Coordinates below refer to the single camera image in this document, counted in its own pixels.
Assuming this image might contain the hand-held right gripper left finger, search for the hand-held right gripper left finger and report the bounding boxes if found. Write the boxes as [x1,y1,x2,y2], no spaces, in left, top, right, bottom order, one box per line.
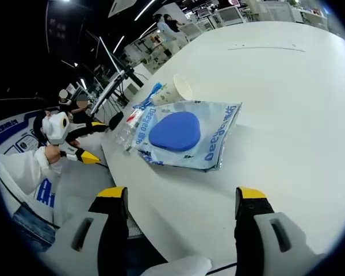
[41,186,130,276]

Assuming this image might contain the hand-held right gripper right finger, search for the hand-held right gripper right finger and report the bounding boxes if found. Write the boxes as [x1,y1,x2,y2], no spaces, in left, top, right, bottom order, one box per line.
[234,186,328,276]

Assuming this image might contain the clear plastic bottle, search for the clear plastic bottle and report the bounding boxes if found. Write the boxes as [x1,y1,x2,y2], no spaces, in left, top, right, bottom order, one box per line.
[114,108,146,153]

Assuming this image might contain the blue and pink plastic packet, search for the blue and pink plastic packet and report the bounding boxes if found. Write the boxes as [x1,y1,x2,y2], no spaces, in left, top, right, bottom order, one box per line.
[137,82,169,112]

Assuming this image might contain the clear packet with blue pad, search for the clear packet with blue pad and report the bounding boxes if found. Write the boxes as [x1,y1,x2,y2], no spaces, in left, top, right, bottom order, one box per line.
[136,100,243,173]

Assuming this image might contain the white paper cup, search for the white paper cup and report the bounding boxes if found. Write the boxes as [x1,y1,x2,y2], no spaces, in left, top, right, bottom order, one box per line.
[151,74,193,106]

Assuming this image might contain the person's left hand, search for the person's left hand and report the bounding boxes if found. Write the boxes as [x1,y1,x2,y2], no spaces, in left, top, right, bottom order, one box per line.
[44,144,63,165]

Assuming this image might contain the person's white coat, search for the person's white coat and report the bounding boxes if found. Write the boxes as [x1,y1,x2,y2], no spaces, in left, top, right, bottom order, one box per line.
[33,172,64,227]

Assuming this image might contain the person's jeans leg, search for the person's jeans leg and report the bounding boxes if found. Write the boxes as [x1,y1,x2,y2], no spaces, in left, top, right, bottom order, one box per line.
[13,201,58,251]

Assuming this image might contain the black stand with screen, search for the black stand with screen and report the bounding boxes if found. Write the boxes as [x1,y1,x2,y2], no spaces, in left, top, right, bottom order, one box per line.
[89,36,145,116]

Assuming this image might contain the dark hanging screen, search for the dark hanging screen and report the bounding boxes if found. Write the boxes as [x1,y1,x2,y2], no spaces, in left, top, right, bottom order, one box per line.
[45,0,86,55]

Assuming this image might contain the ceiling air conditioner panel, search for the ceiling air conditioner panel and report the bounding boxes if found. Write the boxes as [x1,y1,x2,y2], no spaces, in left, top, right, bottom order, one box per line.
[108,0,146,18]

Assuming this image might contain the long ceiling light strip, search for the long ceiling light strip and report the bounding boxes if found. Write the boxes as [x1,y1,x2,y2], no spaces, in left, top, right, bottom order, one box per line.
[133,0,156,21]

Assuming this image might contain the wall poster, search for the wall poster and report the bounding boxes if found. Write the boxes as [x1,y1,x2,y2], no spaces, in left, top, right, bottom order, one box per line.
[0,110,48,158]

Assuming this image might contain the thin black cable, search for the thin black cable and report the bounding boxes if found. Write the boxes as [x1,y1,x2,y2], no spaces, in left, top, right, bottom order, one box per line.
[209,260,237,274]

